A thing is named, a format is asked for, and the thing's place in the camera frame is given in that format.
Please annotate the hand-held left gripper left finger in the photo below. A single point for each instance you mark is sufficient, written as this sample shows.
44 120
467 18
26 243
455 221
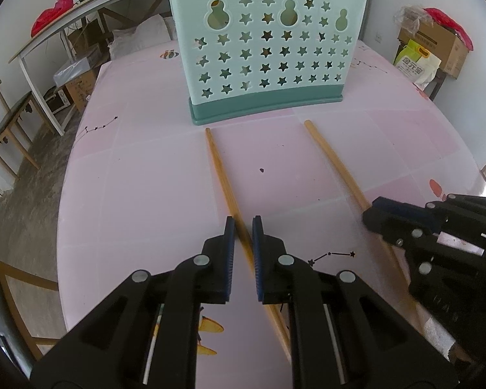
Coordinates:
229 251

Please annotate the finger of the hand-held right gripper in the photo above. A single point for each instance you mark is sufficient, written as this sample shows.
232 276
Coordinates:
405 209
384 225

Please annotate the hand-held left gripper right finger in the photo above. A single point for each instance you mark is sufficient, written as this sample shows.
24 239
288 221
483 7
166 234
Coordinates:
257 251

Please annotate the single wooden chopstick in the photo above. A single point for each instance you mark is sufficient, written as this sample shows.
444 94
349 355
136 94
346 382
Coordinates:
332 158
220 170

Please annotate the teal star-hole utensil holder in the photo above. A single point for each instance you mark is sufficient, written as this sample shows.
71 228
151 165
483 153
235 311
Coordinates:
267 48

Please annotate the pink printed tablecloth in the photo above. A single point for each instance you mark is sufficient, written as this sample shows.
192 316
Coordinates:
145 190

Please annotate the yellow and white rice bag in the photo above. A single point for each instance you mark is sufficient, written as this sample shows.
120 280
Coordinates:
415 65

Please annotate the large cardboard box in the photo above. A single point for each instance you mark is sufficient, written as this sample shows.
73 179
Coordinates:
445 44

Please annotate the red plastic bag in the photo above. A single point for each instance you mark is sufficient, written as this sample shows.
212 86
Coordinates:
50 13
449 24

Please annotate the clear plastic bag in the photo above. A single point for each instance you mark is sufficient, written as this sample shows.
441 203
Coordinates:
409 16

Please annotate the brown cardboard box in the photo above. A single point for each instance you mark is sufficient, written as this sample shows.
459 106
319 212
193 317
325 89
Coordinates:
81 87
83 36

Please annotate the white microwave oven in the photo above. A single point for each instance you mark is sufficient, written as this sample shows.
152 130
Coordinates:
57 101

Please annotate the wooden chair glossy black seat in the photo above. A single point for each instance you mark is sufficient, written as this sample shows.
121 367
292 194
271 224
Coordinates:
8 312

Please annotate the white woven sack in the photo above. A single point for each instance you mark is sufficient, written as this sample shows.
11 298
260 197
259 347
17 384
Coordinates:
141 36

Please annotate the plastic-wrapped grey box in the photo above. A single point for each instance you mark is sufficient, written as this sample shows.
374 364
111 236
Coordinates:
75 67

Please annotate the wooden chair dark seat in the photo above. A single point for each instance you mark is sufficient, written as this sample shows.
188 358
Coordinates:
8 117

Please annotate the white-legged side table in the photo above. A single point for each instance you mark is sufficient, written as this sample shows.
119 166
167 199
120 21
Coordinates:
85 12

